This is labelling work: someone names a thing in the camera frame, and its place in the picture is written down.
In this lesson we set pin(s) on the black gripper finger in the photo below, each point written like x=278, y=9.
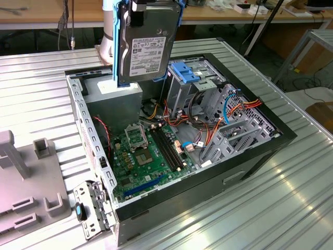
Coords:
x=136, y=19

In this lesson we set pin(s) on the hard disk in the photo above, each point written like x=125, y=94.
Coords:
x=148, y=47

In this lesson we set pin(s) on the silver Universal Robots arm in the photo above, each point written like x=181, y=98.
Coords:
x=107, y=39

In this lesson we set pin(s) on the silver disk bay cage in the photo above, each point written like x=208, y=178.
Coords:
x=223, y=152

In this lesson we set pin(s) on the blue plastic drive latch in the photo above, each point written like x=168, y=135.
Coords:
x=191, y=78
x=180, y=68

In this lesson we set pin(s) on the silver optical drive cage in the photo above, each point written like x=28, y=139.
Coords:
x=179, y=96

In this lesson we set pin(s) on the grey power supply unit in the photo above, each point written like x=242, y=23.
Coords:
x=112, y=109

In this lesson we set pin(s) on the long wooden desk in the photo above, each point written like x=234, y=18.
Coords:
x=39, y=15

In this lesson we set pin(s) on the black RAM slot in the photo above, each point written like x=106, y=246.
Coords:
x=171, y=146
x=164, y=149

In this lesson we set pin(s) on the CPU socket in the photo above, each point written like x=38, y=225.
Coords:
x=144, y=157

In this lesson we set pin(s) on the green motherboard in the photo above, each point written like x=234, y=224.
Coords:
x=156, y=179

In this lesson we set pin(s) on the blue expansion slot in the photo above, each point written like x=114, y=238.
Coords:
x=145, y=186

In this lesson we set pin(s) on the silver expansion card retainer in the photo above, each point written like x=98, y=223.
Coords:
x=81, y=192

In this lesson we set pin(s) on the grey parts rack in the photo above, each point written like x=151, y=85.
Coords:
x=31, y=182

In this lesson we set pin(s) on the black open PC case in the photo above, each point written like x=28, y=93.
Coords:
x=182, y=208

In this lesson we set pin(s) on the blue black latch tab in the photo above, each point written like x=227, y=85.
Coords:
x=78, y=212

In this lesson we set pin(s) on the brown cardboard box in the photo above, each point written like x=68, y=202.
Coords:
x=322, y=117

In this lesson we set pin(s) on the aluminium frame stand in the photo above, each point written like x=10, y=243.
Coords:
x=322, y=33

